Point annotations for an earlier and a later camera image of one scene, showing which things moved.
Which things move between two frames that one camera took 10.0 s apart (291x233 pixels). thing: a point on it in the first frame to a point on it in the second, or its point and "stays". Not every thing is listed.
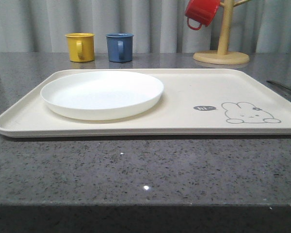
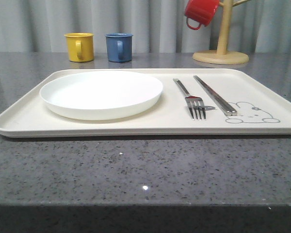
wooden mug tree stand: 222,57 stays
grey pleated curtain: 157,26 stays
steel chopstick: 269,81 to 228,111
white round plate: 101,95 stays
